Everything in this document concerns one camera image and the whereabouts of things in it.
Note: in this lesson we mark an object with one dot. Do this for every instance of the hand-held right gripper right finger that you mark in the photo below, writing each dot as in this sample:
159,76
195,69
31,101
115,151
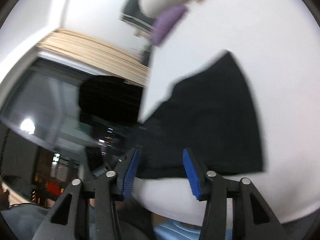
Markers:
191,172

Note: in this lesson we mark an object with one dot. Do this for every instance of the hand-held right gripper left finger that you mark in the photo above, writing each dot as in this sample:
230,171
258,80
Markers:
130,175

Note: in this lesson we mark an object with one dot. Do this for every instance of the black pants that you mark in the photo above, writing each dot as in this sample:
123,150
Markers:
207,120

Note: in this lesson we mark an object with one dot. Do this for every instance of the light blue object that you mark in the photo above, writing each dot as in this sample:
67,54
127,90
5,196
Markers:
175,232

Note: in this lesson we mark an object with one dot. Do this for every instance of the dark hanging cloth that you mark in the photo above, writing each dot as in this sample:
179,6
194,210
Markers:
110,100

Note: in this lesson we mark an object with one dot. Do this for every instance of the red object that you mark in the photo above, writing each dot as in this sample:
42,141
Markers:
53,188

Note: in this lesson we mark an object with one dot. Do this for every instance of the beige curtain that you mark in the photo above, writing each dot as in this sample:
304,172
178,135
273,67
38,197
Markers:
100,52

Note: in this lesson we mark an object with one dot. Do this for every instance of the bed with white sheet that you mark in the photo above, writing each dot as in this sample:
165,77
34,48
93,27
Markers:
275,55

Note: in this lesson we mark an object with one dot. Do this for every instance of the purple cushion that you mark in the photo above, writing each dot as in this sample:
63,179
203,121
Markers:
166,22

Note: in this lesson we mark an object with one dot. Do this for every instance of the grey padded headboard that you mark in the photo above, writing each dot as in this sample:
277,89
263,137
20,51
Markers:
135,7

